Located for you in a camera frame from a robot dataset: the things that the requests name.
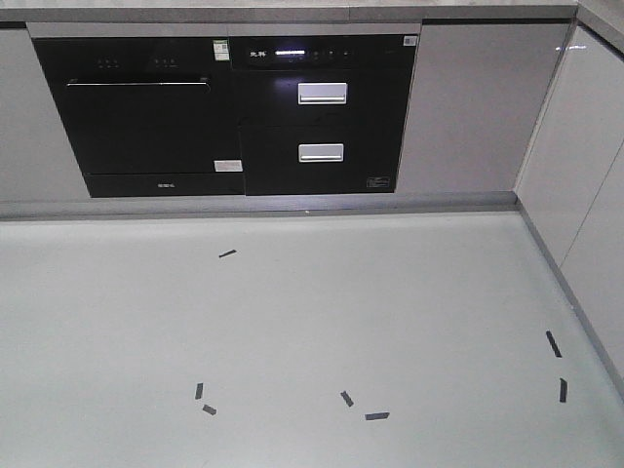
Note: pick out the black built-in dishwasher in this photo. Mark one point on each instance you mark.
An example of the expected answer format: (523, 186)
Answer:
(146, 116)

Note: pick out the lower silver drawer handle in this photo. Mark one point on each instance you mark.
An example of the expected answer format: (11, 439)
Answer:
(320, 152)

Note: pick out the grey stone countertop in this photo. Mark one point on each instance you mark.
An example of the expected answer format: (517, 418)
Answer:
(170, 18)

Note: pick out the black disinfection cabinet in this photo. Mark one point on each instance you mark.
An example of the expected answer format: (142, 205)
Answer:
(266, 70)

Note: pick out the grey cabinet door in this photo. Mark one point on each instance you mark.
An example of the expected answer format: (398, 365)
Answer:
(476, 94)

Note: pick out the upper silver drawer handle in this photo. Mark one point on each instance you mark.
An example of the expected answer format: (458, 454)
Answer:
(322, 93)

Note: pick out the silver drawer handle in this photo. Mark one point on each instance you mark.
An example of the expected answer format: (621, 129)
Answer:
(320, 152)
(322, 93)

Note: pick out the white side cabinet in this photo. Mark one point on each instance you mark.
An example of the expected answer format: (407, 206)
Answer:
(572, 184)

